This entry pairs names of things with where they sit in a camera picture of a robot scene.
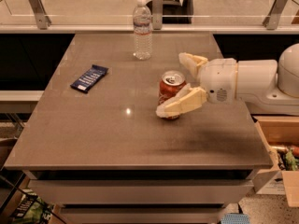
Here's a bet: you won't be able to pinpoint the grey cabinet with drawers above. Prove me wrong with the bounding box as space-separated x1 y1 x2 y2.
5 33 272 224

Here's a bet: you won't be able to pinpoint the middle metal railing bracket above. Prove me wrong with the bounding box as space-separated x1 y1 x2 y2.
152 0 163 30

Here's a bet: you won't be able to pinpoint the metal railing bracket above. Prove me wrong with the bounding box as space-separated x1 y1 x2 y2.
152 0 163 30
28 0 51 30
263 0 288 30

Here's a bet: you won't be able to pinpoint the left metal railing bracket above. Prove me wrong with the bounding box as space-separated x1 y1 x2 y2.
28 0 51 30

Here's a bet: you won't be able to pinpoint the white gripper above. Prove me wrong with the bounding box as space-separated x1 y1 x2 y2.
156 52 237 118

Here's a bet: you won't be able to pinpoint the green snack bag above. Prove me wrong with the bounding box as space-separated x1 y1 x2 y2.
10 189 53 224

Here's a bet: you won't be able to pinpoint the blue snack bar wrapper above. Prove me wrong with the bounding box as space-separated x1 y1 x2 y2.
70 64 108 93

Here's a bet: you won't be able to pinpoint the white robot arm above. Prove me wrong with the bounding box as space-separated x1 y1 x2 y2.
156 44 299 118

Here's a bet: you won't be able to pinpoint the red coke can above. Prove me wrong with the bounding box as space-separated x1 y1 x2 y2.
158 70 186 105

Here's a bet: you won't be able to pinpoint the right metal railing bracket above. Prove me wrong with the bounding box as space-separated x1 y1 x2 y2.
263 0 288 30

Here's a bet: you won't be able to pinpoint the blue basket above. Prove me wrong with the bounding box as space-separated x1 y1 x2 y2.
221 214 250 224

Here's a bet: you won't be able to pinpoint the cardboard box with items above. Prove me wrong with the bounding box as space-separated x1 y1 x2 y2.
253 116 299 207

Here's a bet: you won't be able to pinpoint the clear plastic water bottle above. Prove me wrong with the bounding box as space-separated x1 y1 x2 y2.
133 0 152 60

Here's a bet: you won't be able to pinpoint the black office chair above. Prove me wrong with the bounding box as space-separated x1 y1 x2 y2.
146 0 198 25

